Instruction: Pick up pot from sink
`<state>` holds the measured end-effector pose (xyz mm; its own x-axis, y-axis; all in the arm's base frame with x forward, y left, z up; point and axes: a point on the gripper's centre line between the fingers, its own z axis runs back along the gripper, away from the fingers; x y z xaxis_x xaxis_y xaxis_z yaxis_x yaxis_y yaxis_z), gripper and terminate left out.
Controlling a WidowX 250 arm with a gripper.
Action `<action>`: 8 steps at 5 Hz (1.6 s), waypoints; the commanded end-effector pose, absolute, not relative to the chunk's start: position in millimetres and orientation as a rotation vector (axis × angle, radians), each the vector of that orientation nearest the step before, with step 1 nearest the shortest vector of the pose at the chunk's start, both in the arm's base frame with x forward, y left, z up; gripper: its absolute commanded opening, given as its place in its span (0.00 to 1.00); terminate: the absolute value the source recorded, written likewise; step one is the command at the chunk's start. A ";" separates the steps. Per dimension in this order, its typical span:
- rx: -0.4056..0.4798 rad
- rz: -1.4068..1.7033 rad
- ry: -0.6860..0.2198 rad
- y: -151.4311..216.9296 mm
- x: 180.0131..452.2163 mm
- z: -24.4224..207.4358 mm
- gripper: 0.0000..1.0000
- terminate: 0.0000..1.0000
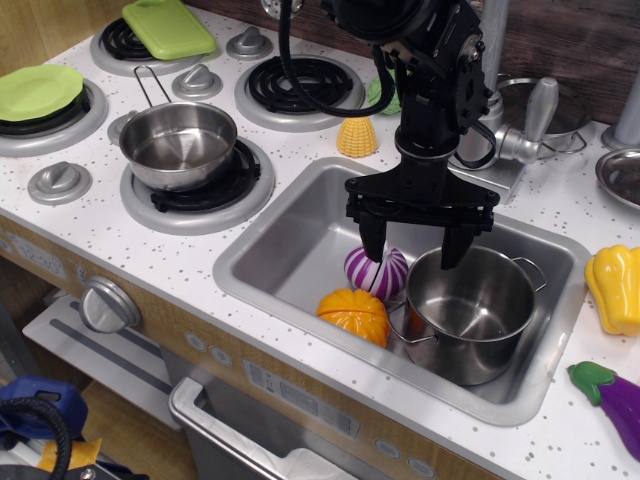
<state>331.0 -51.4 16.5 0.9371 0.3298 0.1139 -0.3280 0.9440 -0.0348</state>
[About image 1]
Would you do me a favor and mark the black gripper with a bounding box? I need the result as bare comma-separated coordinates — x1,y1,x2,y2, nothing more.
345,155,499,270

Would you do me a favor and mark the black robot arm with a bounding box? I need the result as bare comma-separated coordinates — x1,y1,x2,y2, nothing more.
320,1,499,270

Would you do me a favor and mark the grey sink basin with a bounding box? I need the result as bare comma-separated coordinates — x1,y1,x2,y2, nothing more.
212,157,593,428

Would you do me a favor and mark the steel strainer pot behind faucet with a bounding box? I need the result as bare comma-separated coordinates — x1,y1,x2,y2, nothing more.
497,75,592,159

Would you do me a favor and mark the purple striped toy onion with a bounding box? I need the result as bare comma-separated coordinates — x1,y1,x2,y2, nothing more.
343,246,409,302

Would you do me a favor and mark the orange toy pumpkin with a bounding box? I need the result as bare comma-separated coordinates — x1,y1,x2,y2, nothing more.
316,288,391,348

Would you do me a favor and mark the silver toy faucet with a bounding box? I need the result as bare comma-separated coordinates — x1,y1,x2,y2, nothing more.
449,0,559,204

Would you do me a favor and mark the yellow toy corn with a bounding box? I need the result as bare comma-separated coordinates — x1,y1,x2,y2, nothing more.
336,117,378,158

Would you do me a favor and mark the green toy cabbage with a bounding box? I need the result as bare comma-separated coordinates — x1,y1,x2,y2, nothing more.
367,68,404,117

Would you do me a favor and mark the front right stove burner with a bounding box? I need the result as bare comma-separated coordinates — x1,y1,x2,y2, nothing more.
120,138,275,236

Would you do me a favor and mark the stove burner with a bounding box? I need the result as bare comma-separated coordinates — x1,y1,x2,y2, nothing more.
90,18,203,78
120,138,275,236
234,53,367,133
1,80,108,158

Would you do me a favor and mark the yellow toy bell pepper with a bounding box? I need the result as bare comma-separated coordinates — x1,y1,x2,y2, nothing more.
584,245,639,337

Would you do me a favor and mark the back right stove burner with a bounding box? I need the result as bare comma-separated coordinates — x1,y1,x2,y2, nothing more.
234,53,367,133

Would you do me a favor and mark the steel bowl at right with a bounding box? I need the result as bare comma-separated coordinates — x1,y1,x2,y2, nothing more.
595,148,639,210

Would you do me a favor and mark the grey stove knob back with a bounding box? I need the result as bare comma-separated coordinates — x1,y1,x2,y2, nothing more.
226,26,274,61

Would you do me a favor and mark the purple toy eggplant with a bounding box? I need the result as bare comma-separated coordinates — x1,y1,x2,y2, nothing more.
567,361,639,460

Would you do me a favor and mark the grey stove knob middle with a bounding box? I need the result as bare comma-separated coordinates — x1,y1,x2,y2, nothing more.
171,64,223,101

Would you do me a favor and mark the hanging silver ladle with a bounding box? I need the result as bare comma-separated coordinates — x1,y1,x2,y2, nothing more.
260,0,305,19

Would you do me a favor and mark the silver oven dial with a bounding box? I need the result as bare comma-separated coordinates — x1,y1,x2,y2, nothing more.
79,275,142,334

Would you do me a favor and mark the grey stove knob behind saucepan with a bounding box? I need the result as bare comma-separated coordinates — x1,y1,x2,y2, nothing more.
107,110,138,146

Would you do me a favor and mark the green cutting board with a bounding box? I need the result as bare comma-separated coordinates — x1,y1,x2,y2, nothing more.
122,0,217,60

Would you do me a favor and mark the back left stove burner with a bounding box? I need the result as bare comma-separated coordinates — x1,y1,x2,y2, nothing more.
90,18,203,78

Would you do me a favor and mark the grey stove knob front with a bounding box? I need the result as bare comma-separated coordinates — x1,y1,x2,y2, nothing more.
27,162,92,206

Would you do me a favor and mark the front left stove burner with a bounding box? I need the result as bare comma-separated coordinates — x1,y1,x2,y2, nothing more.
1,80,108,158

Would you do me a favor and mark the green plate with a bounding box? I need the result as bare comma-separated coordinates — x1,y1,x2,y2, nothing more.
1,64,84,122

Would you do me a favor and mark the grey post at right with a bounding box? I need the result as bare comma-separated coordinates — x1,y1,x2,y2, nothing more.
601,75,640,150

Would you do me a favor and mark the grey oven door handle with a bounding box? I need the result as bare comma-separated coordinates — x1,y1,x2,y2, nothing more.
168,377,301,480

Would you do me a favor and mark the steel saucepan with handle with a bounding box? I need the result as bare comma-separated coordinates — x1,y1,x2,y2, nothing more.
118,65,239,193

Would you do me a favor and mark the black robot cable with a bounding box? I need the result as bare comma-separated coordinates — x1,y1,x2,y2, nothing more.
278,0,401,120

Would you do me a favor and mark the blue clamp with black cable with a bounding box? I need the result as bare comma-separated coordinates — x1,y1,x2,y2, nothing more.
1,376,88,479

